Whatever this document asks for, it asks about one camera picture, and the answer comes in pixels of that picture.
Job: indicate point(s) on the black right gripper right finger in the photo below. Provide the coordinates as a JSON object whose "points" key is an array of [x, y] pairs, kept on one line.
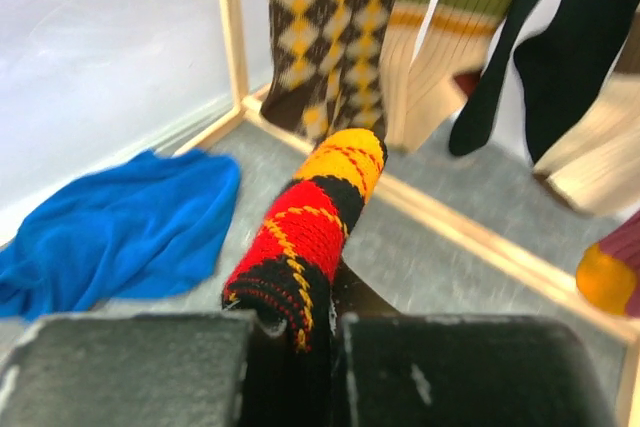
{"points": [[465, 370]]}

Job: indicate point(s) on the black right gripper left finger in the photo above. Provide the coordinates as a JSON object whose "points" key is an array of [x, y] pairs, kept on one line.
{"points": [[158, 370]]}

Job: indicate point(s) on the argyle black red sock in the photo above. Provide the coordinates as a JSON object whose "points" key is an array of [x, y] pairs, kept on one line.
{"points": [[289, 269]]}

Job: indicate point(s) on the brown argyle sock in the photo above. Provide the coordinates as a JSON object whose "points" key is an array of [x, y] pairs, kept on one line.
{"points": [[326, 57]]}

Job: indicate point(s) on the blue cloth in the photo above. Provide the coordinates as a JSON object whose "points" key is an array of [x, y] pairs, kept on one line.
{"points": [[148, 229]]}

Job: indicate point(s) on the wooden clothes rack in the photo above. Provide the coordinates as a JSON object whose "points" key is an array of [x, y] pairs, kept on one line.
{"points": [[504, 255]]}

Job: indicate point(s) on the purple striped sock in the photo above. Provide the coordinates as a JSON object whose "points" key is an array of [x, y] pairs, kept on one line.
{"points": [[608, 274]]}

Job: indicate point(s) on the brown striped sock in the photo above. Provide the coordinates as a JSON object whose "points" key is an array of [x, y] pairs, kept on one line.
{"points": [[427, 44]]}

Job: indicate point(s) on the beige brown sock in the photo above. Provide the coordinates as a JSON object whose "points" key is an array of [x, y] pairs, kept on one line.
{"points": [[594, 167]]}

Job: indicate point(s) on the black white striped sock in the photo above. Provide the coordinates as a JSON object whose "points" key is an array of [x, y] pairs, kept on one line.
{"points": [[561, 69]]}

